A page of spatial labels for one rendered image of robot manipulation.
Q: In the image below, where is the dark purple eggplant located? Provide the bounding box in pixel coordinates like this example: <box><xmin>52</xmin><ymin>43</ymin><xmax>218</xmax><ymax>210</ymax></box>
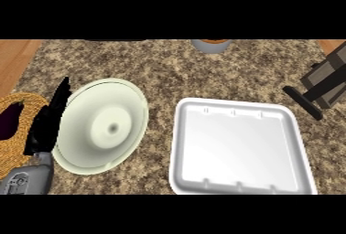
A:
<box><xmin>0</xmin><ymin>101</ymin><xmax>27</xmax><ymax>142</ymax></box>

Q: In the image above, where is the pale green round plate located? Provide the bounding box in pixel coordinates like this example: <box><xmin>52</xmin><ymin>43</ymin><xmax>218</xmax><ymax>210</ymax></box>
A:
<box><xmin>51</xmin><ymin>78</ymin><xmax>150</xmax><ymax>176</ymax></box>

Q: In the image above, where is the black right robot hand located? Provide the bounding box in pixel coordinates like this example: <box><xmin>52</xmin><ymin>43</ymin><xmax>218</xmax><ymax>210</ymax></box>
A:
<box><xmin>281</xmin><ymin>85</ymin><xmax>326</xmax><ymax>122</ymax></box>

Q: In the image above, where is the white square tray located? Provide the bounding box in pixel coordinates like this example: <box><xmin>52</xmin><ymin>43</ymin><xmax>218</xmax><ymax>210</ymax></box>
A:
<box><xmin>167</xmin><ymin>97</ymin><xmax>320</xmax><ymax>196</ymax></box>

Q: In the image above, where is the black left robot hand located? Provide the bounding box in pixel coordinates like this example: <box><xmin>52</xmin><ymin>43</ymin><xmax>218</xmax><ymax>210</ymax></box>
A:
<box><xmin>24</xmin><ymin>76</ymin><xmax>73</xmax><ymax>157</ymax></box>

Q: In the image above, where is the woven wicker basket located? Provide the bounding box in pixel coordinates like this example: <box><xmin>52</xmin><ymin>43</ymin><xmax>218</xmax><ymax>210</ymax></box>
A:
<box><xmin>0</xmin><ymin>92</ymin><xmax>52</xmax><ymax>181</ymax></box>

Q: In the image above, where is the grey cup with orange top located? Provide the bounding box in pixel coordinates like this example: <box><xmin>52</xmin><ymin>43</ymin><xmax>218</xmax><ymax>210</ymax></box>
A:
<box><xmin>190</xmin><ymin>38</ymin><xmax>234</xmax><ymax>55</ymax></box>

